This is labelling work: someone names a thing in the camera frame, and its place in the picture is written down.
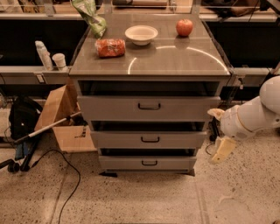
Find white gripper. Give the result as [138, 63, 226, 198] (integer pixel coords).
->
[207, 105, 255, 164]

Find grey drawer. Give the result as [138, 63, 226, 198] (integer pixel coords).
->
[79, 80, 220, 122]
[91, 121, 207, 149]
[99, 149, 196, 172]

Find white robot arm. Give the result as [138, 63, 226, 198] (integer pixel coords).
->
[207, 75, 280, 164]

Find grey drawer cabinet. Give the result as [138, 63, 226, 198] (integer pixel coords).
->
[69, 12, 232, 178]

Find grey bottom drawer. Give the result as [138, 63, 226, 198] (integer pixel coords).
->
[99, 149, 196, 172]

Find grey top drawer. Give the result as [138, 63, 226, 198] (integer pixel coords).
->
[79, 80, 220, 122]

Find red apple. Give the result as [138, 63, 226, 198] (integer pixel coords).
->
[176, 19, 193, 37]

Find white bowl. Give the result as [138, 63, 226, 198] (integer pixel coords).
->
[125, 25, 158, 46]

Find orange snack bag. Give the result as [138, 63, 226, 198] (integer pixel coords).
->
[94, 39, 125, 58]

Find brown cardboard box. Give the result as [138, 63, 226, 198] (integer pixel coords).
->
[35, 78, 96, 152]

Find white paper cup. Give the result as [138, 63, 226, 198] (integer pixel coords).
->
[52, 53, 67, 71]

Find green chip bag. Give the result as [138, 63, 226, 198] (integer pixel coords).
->
[71, 0, 107, 39]

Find white bottle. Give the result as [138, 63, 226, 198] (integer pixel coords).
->
[35, 40, 53, 71]

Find white and black pole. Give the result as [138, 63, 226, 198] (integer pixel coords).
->
[13, 111, 81, 144]

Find black backpack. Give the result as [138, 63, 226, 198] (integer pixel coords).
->
[9, 95, 43, 140]

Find black headphones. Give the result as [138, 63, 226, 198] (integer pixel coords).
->
[0, 159, 20, 173]

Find small black cable loop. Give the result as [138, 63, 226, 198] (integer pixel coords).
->
[205, 142, 217, 156]

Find black floor cable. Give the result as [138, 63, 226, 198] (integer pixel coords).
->
[30, 149, 82, 224]

